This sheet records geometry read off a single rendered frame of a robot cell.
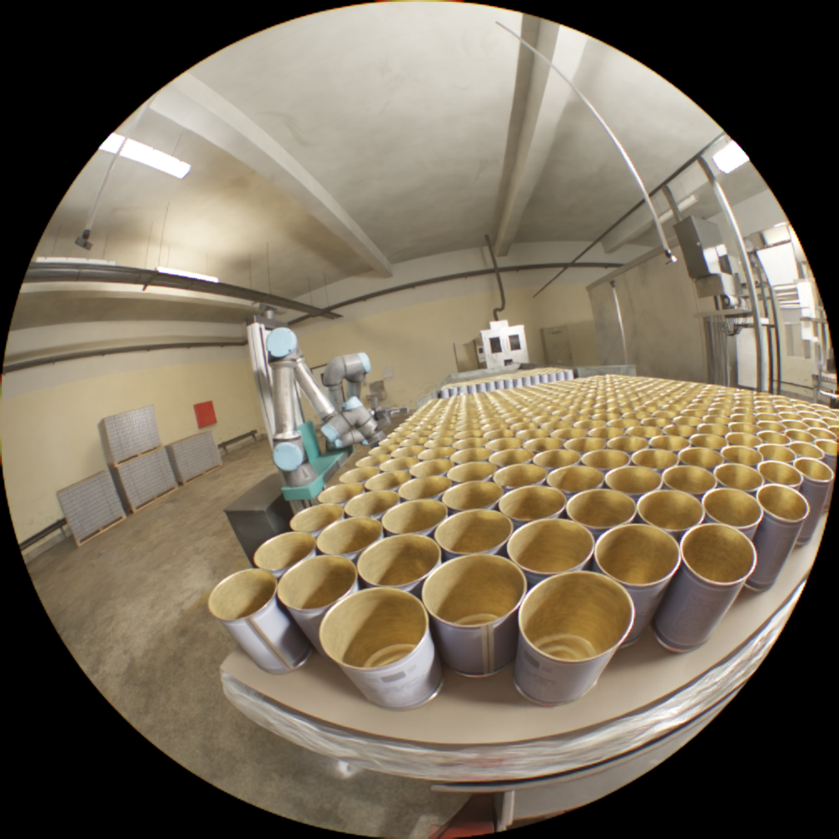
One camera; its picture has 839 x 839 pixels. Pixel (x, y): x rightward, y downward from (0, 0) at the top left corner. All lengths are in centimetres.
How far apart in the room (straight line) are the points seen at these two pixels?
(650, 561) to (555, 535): 9
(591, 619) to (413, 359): 799
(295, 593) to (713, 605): 32
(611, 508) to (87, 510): 673
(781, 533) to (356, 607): 36
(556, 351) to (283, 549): 794
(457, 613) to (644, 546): 17
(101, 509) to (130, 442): 161
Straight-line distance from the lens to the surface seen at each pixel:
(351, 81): 385
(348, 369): 130
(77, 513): 661
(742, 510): 33
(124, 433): 684
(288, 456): 101
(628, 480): 35
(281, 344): 100
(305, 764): 153
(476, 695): 23
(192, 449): 752
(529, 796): 47
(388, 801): 140
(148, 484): 698
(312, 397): 114
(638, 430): 52
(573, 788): 48
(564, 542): 25
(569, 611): 22
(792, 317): 311
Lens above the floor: 135
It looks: 11 degrees down
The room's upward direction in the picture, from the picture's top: 11 degrees counter-clockwise
